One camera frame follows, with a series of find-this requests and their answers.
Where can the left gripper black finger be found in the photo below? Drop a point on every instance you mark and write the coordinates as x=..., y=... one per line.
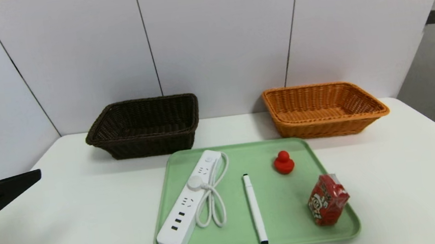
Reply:
x=0, y=193

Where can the red snack packet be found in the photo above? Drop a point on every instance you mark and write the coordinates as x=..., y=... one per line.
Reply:
x=327, y=203

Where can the red rubber duck toy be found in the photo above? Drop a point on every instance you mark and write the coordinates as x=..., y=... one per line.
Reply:
x=284, y=165

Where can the white marker pen black cap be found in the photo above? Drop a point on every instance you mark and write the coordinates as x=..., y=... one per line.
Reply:
x=254, y=208

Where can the orange wicker basket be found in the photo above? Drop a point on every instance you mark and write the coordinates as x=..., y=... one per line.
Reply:
x=324, y=128

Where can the light green plastic tray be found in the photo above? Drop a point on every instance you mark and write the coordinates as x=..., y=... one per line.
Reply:
x=285, y=212

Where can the dark brown wicker basket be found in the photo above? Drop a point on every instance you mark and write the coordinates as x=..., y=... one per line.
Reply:
x=142, y=147

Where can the black wall bracket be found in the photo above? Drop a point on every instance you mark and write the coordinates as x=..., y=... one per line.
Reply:
x=434, y=16

